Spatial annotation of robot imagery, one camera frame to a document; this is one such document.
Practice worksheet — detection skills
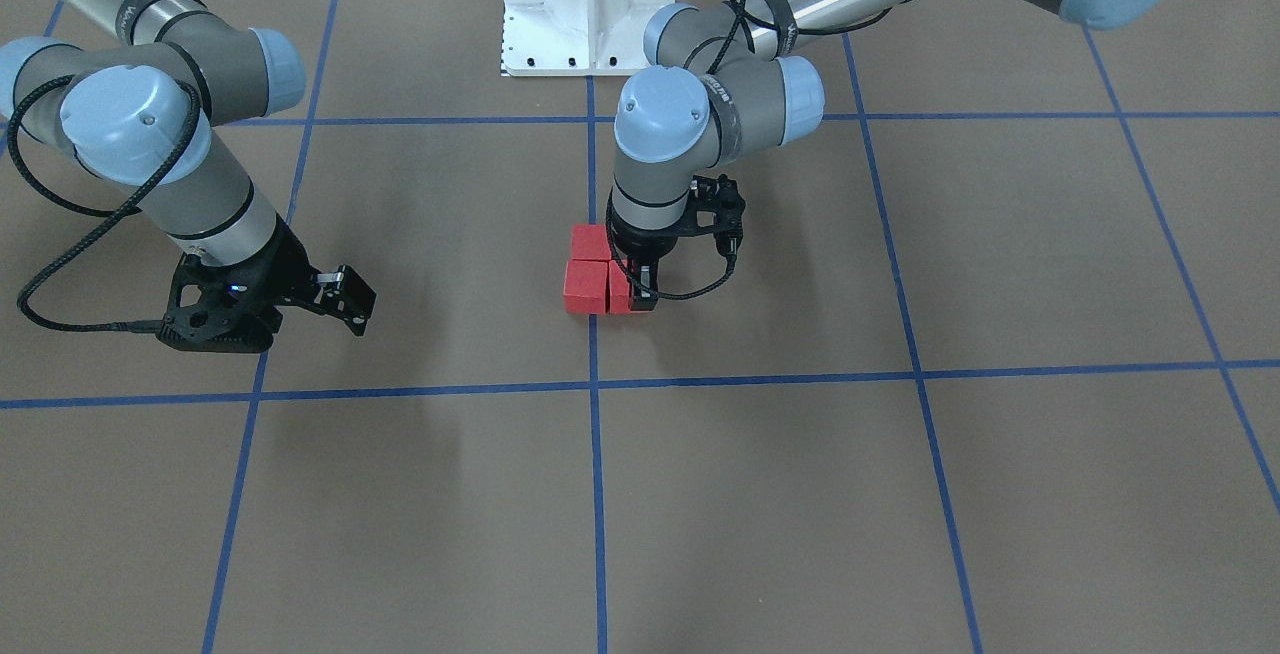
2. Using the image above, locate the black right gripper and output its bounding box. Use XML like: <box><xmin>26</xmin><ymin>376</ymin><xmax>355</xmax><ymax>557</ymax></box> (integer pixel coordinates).
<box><xmin>170</xmin><ymin>218</ymin><xmax>378</xmax><ymax>338</ymax></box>

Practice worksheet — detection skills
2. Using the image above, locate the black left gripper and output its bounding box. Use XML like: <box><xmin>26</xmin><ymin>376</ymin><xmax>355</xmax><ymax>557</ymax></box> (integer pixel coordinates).
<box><xmin>605</xmin><ymin>215</ymin><xmax>684</xmax><ymax>314</ymax></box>

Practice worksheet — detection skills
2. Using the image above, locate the red block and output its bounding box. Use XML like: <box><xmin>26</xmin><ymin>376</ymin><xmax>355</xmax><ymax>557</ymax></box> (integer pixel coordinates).
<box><xmin>607</xmin><ymin>262</ymin><xmax>657</xmax><ymax>315</ymax></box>
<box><xmin>562</xmin><ymin>259</ymin><xmax>611</xmax><ymax>315</ymax></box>

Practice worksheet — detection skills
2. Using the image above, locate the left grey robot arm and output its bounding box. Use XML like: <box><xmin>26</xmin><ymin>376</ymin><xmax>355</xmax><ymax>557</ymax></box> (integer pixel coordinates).
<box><xmin>603</xmin><ymin>0</ymin><xmax>1161</xmax><ymax>312</ymax></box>

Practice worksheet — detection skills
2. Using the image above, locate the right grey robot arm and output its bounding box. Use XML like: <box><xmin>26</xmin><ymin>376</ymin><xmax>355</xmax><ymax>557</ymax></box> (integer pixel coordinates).
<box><xmin>3</xmin><ymin>0</ymin><xmax>376</xmax><ymax>353</ymax></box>

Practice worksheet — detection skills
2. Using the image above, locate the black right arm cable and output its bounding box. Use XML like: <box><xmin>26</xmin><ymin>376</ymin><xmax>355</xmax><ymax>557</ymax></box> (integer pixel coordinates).
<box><xmin>8</xmin><ymin>74</ymin><xmax>206</xmax><ymax>335</ymax></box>

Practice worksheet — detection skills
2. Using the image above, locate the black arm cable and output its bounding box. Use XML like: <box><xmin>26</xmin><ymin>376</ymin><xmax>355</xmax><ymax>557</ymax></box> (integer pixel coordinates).
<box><xmin>640</xmin><ymin>0</ymin><xmax>896</xmax><ymax>301</ymax></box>
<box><xmin>8</xmin><ymin>74</ymin><xmax>206</xmax><ymax>335</ymax></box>

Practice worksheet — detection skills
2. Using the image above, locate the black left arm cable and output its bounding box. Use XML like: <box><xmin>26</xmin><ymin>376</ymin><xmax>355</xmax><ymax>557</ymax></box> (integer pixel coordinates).
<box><xmin>640</xmin><ymin>0</ymin><xmax>896</xmax><ymax>301</ymax></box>

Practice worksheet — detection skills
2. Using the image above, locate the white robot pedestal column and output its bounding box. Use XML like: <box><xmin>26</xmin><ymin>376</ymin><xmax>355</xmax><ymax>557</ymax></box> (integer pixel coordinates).
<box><xmin>500</xmin><ymin>0</ymin><xmax>675</xmax><ymax>77</ymax></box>

